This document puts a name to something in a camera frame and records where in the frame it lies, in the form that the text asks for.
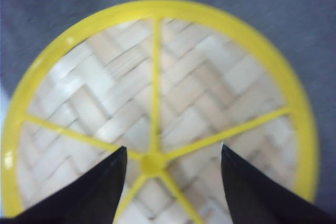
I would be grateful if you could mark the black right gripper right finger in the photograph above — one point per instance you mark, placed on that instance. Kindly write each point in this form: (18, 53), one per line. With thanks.
(253, 197)

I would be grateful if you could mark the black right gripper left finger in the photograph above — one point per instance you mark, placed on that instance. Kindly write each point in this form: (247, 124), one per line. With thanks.
(92, 198)

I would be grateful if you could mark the yellow woven steamer lid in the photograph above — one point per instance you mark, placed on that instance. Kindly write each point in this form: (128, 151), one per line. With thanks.
(172, 81)

